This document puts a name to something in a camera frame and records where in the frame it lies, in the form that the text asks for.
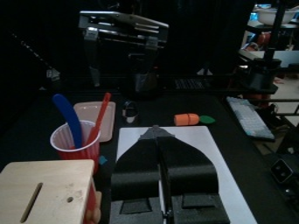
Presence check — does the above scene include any metal wire turnbuckle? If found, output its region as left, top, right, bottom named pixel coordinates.
left=46, top=67, right=62, bottom=83

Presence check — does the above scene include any red plastic knife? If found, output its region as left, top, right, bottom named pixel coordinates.
left=86, top=92, right=112, bottom=145

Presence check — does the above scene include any orange toy carrot green top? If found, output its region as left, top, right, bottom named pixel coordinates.
left=172, top=113, right=216, bottom=127

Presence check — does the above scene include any wooden box with red drawer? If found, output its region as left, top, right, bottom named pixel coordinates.
left=0, top=159, right=103, bottom=224

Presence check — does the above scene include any grey computer keyboard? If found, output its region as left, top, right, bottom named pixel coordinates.
left=226, top=95, right=277, bottom=142

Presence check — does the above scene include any small black device box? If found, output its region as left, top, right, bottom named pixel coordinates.
left=270, top=157, right=295, bottom=184

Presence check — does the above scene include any red plastic cup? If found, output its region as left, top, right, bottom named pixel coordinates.
left=50, top=120, right=102, bottom=176

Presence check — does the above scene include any small metal pot with handle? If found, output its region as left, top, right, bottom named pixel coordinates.
left=122, top=100, right=140, bottom=124

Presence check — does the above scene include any black frame post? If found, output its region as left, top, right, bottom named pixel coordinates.
left=267, top=0, right=289, bottom=64

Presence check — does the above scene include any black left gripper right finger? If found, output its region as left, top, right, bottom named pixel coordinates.
left=155, top=125, right=231, bottom=224

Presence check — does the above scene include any pink rectangular tray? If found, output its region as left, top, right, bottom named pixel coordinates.
left=72, top=101, right=118, bottom=144

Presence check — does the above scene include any thin diagonal brace wire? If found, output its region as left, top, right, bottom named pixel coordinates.
left=10, top=30, right=54, bottom=73

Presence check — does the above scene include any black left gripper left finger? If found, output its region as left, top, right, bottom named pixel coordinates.
left=108, top=125, right=164, bottom=224

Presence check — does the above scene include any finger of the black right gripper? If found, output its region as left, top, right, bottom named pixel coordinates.
left=144, top=37, right=162, bottom=76
left=82, top=27, right=103, bottom=88

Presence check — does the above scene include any black vent grille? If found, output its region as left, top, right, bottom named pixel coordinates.
left=172, top=78, right=207, bottom=90

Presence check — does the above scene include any storage shelf rack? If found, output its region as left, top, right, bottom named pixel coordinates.
left=238, top=3, right=299, bottom=69

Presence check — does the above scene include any white bowl on shelf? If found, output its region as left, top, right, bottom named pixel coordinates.
left=255, top=8, right=299, bottom=26

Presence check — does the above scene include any white cutting board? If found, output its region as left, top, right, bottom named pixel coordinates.
left=116, top=125, right=259, bottom=224

